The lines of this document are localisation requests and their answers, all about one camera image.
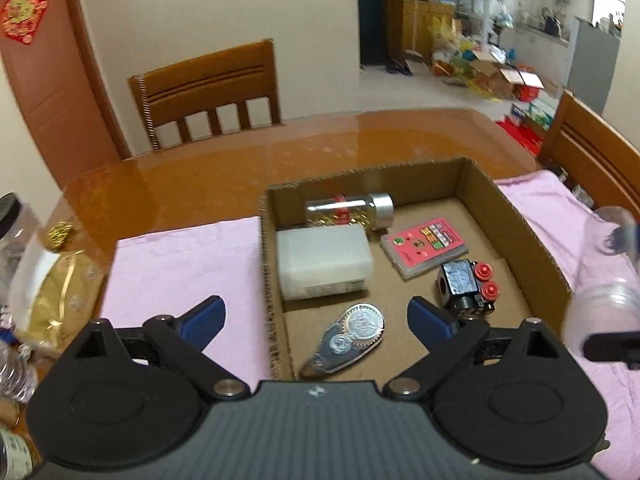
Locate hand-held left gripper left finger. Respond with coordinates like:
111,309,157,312
75,296,250,403

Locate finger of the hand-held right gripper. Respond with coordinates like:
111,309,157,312
602,222,640,257
582,330,640,366

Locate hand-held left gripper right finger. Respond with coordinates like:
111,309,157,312
382,297,566,402

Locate cardboard box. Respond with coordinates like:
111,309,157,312
470,47,546,101
258,156,575,381

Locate black toy train block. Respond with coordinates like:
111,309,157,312
436,259,501,317

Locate clear plastic cup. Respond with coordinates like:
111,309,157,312
560,205,640,361

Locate pink card case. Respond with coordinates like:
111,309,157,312
380,217,470,281

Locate clear correction tape dispenser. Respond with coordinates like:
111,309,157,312
299,302,386,380

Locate white plastic box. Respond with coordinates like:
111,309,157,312
276,225,375,301

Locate clear bottle of yellow capsules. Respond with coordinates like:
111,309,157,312
305,193,395,231

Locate pink cloth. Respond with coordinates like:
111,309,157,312
100,170,640,466

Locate wooden chair with grooved back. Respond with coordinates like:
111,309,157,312
537,90,640,211

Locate gold foil bag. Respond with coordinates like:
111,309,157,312
10,220,108,351

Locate red packages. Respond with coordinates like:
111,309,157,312
495,115,546,153

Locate grey refrigerator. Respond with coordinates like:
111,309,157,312
567,17,623,111

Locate clear plastic water bottle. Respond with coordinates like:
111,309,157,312
0,340,38,403

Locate cardboard box on floor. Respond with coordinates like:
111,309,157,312
470,47,546,101

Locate clear jar with black lid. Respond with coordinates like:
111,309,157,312
0,192,48,321

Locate wooden chair with slatted back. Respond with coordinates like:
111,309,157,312
128,40,282,151

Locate brown wooden door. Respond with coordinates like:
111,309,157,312
0,0,133,196

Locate yellow plastic bag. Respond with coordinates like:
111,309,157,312
432,15,467,78

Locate wooden cabinet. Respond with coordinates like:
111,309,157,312
400,0,458,66

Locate dark inner door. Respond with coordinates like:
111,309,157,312
356,0,401,68

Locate red door decoration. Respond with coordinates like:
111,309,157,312
0,0,51,46

